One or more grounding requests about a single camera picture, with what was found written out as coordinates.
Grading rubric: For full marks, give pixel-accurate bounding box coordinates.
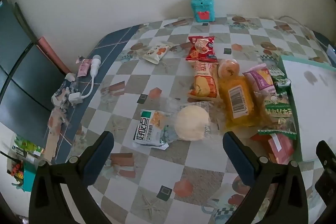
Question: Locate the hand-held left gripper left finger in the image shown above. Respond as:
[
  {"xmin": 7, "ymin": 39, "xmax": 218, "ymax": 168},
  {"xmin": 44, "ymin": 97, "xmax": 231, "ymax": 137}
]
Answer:
[{"xmin": 29, "ymin": 131, "xmax": 114, "ymax": 224}]

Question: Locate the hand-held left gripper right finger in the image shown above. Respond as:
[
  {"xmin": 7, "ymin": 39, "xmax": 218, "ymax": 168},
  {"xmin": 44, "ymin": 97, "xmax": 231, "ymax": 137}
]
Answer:
[{"xmin": 223, "ymin": 131, "xmax": 309, "ymax": 224}]

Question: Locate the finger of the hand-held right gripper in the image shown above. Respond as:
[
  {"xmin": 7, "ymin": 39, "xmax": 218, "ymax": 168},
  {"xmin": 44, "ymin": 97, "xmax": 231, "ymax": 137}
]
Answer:
[
  {"xmin": 316, "ymin": 140, "xmax": 336, "ymax": 171},
  {"xmin": 314, "ymin": 171, "xmax": 336, "ymax": 205}
]

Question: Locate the white tray with teal rim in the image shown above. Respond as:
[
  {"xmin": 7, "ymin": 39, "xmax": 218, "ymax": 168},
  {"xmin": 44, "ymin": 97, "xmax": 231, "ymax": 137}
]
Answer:
[{"xmin": 278, "ymin": 55, "xmax": 336, "ymax": 161}]

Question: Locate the small red packet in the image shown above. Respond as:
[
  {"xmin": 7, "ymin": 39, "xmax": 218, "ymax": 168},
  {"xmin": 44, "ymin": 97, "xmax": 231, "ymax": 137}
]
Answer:
[{"xmin": 251, "ymin": 132, "xmax": 294, "ymax": 164}]

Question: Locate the white and green packet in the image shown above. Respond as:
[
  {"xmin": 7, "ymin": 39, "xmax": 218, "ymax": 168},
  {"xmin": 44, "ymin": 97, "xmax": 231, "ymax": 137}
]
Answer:
[{"xmin": 132, "ymin": 109, "xmax": 174, "ymax": 149}]

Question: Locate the yellow packet with barcode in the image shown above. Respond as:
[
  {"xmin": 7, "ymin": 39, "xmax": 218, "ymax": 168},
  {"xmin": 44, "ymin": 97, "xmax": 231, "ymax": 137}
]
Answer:
[{"xmin": 218, "ymin": 76, "xmax": 260, "ymax": 131}]

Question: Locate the white bun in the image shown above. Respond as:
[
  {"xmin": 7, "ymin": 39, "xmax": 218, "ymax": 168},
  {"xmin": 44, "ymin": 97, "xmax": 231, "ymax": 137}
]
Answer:
[{"xmin": 163, "ymin": 102, "xmax": 218, "ymax": 142}]

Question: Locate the large green snack packet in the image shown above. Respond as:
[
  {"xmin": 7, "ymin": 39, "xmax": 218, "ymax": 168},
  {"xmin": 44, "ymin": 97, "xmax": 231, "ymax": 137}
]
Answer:
[{"xmin": 256, "ymin": 88, "xmax": 297, "ymax": 139}]

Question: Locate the orange bread packet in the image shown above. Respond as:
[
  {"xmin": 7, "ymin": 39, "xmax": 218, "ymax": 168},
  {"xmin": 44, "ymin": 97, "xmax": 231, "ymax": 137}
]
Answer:
[{"xmin": 187, "ymin": 60, "xmax": 219, "ymax": 101}]

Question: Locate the pink snack packet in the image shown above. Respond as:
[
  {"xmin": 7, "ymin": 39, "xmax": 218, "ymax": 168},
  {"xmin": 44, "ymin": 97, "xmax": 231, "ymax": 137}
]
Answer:
[{"xmin": 242, "ymin": 63, "xmax": 276, "ymax": 93}]

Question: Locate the small green snack packet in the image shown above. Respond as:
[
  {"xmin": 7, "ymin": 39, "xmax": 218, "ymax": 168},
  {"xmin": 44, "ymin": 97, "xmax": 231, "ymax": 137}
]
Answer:
[{"xmin": 268, "ymin": 67, "xmax": 292, "ymax": 88}]

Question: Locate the round brown bun packet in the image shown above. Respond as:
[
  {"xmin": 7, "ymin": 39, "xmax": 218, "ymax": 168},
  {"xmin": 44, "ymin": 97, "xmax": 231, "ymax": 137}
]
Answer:
[{"xmin": 218, "ymin": 59, "xmax": 240, "ymax": 80}]

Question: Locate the cream snack packet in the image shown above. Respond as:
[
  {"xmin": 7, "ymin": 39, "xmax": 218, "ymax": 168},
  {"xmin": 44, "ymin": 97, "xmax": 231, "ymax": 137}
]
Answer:
[{"xmin": 143, "ymin": 41, "xmax": 175, "ymax": 65}]

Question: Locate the large red snack packet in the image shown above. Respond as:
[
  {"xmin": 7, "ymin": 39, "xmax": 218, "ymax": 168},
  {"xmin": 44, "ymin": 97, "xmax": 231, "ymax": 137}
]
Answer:
[{"xmin": 185, "ymin": 36, "xmax": 218, "ymax": 62}]

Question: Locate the brown cardboard strip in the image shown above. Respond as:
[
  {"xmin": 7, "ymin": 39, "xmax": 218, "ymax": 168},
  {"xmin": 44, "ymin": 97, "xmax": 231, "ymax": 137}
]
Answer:
[{"xmin": 43, "ymin": 109, "xmax": 71, "ymax": 161}]

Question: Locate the crumpled patterned paper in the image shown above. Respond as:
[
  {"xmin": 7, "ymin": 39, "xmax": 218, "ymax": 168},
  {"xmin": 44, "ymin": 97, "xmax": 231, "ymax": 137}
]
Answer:
[{"xmin": 51, "ymin": 73, "xmax": 79, "ymax": 109}]

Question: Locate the teal storage box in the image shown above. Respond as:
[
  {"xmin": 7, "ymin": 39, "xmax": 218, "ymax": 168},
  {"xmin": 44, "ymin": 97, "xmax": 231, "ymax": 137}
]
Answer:
[{"xmin": 22, "ymin": 161, "xmax": 37, "ymax": 191}]

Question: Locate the small pink sachet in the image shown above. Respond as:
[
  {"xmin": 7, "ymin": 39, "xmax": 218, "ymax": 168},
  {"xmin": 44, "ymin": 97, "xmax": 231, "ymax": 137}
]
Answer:
[{"xmin": 77, "ymin": 56, "xmax": 91, "ymax": 77}]

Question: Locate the colourful toy pile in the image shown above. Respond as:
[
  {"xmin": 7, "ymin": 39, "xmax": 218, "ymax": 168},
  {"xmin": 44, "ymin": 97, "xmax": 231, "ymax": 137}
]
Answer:
[{"xmin": 9, "ymin": 135, "xmax": 42, "ymax": 185}]

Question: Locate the checkered patterned tablecloth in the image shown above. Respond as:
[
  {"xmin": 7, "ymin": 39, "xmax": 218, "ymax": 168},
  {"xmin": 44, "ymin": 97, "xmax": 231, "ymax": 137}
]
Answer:
[{"xmin": 46, "ymin": 14, "xmax": 334, "ymax": 224}]

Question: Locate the white power bank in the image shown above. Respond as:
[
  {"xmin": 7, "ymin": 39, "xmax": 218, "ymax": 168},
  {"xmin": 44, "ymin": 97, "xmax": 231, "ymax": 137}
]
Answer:
[{"xmin": 327, "ymin": 44, "xmax": 336, "ymax": 67}]

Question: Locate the pinkish brown board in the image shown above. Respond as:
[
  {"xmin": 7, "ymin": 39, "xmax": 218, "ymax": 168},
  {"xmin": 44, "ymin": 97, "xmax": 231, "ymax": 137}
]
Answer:
[{"xmin": 37, "ymin": 36, "xmax": 71, "ymax": 75}]

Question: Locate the dark cabinet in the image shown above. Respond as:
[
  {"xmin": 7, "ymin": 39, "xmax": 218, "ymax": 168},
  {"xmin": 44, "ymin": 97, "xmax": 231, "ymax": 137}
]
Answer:
[{"xmin": 0, "ymin": 0, "xmax": 66, "ymax": 132}]

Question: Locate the teal box with red label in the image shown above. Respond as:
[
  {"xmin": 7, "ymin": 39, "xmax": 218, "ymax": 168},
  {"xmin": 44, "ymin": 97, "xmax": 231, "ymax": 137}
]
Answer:
[{"xmin": 190, "ymin": 0, "xmax": 216, "ymax": 22}]

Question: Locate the white charger with cable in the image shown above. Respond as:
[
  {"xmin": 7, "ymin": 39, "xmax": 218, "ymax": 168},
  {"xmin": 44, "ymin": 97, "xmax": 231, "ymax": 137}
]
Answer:
[{"xmin": 69, "ymin": 55, "xmax": 102, "ymax": 105}]

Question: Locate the thin white cable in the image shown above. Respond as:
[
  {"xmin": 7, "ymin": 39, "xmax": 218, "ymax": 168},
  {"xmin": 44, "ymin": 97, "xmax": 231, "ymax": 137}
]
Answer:
[{"xmin": 278, "ymin": 15, "xmax": 315, "ymax": 38}]

